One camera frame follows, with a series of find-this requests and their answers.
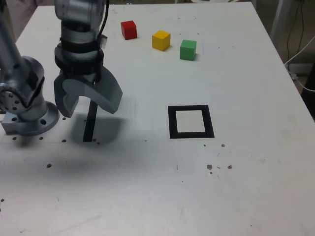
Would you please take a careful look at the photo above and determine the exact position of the black tape strip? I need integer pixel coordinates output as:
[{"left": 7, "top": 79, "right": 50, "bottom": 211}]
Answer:
[{"left": 82, "top": 99, "right": 99, "bottom": 143}]

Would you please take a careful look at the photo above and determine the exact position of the red cube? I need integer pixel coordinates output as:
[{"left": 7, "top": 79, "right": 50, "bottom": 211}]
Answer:
[{"left": 120, "top": 20, "right": 138, "bottom": 40}]

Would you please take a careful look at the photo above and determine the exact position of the black tape square outline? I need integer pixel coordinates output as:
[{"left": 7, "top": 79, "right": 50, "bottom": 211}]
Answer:
[{"left": 167, "top": 105, "right": 215, "bottom": 140}]

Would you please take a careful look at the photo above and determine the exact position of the green cube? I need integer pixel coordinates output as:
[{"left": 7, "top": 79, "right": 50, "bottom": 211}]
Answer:
[{"left": 179, "top": 39, "right": 197, "bottom": 60}]

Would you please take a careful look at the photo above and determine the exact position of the thin black cable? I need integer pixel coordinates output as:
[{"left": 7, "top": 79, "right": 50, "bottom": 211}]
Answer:
[{"left": 286, "top": 0, "right": 305, "bottom": 62}]

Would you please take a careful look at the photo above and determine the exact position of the white cable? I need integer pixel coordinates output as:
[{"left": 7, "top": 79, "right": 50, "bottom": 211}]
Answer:
[{"left": 284, "top": 36, "right": 315, "bottom": 92}]

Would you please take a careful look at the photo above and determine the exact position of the grey metal post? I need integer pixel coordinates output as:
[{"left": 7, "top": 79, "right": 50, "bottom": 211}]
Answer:
[{"left": 270, "top": 0, "right": 290, "bottom": 37}]

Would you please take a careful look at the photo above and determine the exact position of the yellow cube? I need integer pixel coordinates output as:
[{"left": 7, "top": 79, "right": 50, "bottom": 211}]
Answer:
[{"left": 152, "top": 30, "right": 171, "bottom": 52}]

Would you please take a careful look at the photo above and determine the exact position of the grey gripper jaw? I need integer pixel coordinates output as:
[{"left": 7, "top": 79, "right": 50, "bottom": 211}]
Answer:
[
  {"left": 61, "top": 66, "right": 123, "bottom": 116},
  {"left": 54, "top": 73, "right": 80, "bottom": 118}
]

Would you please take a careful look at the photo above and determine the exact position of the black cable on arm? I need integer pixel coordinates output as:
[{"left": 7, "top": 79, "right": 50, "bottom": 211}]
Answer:
[{"left": 97, "top": 0, "right": 111, "bottom": 40}]

